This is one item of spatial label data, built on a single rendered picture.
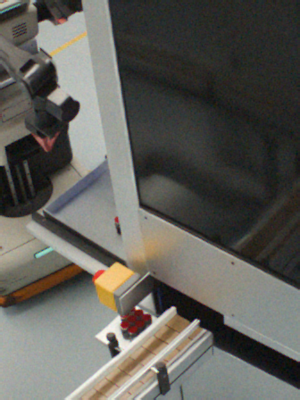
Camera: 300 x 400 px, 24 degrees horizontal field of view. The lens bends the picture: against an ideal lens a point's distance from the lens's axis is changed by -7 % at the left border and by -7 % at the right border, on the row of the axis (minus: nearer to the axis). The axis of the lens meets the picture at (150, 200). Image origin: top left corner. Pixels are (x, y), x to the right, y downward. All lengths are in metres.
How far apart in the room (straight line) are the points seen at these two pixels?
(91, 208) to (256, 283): 0.72
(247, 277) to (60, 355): 1.50
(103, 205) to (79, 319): 0.98
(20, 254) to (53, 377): 0.50
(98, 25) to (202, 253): 0.47
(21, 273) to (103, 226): 0.95
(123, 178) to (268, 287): 0.34
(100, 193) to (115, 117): 0.67
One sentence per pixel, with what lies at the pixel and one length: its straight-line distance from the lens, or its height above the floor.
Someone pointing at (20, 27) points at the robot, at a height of 1.16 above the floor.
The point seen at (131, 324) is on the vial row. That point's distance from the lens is 1.58.
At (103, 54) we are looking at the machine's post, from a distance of 1.22.
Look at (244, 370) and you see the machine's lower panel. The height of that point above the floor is 0.85.
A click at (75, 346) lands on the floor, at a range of 2.73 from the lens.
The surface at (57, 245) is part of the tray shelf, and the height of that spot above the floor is 0.88.
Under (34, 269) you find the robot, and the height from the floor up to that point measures 0.19.
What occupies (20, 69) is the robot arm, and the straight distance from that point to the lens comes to 1.61.
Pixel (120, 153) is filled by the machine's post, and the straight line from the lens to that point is 1.34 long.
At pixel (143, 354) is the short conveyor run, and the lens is 1.51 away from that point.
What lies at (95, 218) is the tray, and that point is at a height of 0.88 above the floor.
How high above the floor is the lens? 2.15
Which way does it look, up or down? 42 degrees down
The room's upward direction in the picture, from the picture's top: 8 degrees counter-clockwise
